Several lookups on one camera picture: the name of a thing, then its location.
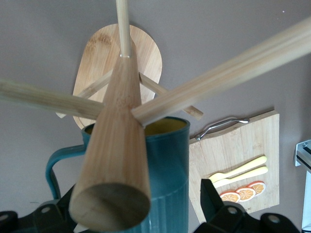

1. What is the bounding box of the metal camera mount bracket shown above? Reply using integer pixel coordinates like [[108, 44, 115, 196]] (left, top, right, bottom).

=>
[[294, 139, 311, 174]]

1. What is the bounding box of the wooden mug tree stand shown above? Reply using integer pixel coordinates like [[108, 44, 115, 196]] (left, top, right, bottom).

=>
[[0, 0, 311, 231]]

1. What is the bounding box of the orange slice toy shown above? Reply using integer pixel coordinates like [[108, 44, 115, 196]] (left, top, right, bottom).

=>
[[236, 186, 257, 202], [247, 181, 267, 196], [220, 191, 241, 203]]

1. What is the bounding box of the yellow plastic fork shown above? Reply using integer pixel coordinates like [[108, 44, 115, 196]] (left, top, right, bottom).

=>
[[208, 156, 268, 183]]

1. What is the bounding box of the teal mug with yellow inside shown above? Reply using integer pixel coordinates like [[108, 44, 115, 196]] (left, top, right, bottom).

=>
[[45, 117, 190, 233]]

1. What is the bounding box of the wooden cutting board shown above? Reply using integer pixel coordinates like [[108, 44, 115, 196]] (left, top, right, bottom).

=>
[[188, 110, 280, 224]]

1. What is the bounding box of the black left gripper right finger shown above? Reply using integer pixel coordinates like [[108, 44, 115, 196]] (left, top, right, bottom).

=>
[[194, 178, 300, 233]]

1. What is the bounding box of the yellow plastic knife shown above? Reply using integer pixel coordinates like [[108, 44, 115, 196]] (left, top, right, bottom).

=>
[[212, 166, 269, 189]]

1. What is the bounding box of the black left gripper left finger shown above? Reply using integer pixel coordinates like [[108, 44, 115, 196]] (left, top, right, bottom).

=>
[[0, 184, 79, 233]]

